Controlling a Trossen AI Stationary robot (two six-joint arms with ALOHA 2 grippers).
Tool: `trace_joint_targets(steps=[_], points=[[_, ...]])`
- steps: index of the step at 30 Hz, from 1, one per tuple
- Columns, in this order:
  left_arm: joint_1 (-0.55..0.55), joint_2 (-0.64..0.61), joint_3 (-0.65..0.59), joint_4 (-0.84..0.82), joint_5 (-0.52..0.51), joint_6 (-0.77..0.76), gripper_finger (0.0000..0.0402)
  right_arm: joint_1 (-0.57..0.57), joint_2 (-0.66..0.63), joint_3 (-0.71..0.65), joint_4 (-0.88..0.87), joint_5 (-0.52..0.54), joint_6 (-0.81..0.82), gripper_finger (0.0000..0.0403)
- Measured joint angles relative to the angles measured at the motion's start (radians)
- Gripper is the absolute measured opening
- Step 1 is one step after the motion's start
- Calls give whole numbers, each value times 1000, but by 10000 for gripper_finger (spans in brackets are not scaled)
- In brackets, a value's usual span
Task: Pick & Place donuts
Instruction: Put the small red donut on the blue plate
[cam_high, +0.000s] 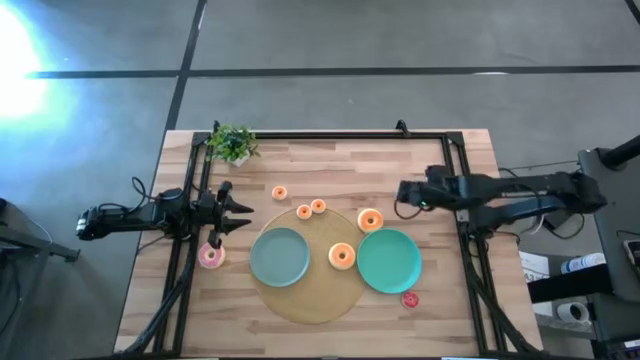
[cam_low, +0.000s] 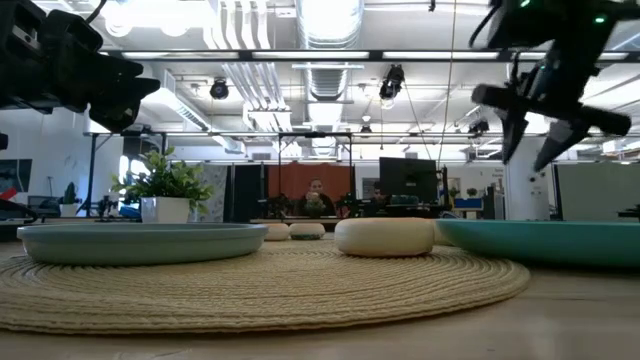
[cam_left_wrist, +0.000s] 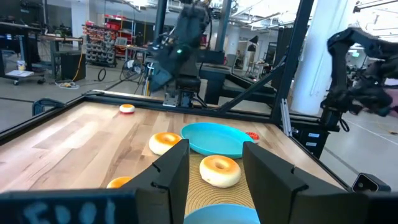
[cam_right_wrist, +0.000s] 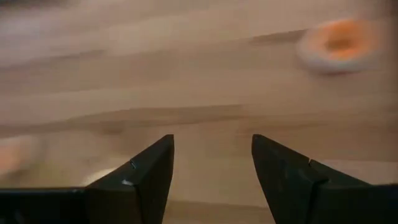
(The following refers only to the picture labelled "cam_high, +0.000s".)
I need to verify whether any round woven beige placemat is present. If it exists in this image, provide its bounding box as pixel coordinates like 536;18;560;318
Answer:
249;206;374;325

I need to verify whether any black right gripper cable loop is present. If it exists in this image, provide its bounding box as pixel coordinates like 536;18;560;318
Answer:
393;198;429;222

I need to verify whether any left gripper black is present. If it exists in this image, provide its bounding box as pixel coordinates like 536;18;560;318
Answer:
197;180;255;250

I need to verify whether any dark grey side cart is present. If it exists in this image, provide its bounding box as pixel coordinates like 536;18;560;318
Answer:
527;133;640;360

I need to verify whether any teal round plate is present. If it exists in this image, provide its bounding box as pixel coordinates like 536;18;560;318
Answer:
356;227;424;295

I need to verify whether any grey-blue round plate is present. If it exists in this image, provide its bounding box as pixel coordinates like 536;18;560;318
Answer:
249;226;312;289

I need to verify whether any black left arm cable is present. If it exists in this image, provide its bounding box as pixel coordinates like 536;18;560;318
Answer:
130;176;166;202

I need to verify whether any white tape roll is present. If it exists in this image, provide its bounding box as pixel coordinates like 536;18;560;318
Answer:
555;300;592;326

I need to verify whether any green plant in white pot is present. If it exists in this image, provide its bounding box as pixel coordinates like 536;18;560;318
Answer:
206;123;261;169

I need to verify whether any black aluminium table frame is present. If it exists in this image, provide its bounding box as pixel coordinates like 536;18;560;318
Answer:
117;119;551;360

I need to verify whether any white printed box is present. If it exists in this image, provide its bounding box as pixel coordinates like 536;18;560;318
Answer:
518;249;552;285

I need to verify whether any white bottle with blue cap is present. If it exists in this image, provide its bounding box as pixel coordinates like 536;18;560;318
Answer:
560;251;608;276

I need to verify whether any large orange frosted donut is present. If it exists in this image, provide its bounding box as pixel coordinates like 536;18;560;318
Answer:
356;207;385;234
328;242;357;272

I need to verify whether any pink sprinkled donut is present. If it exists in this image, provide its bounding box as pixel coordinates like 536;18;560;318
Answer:
197;242;227;271

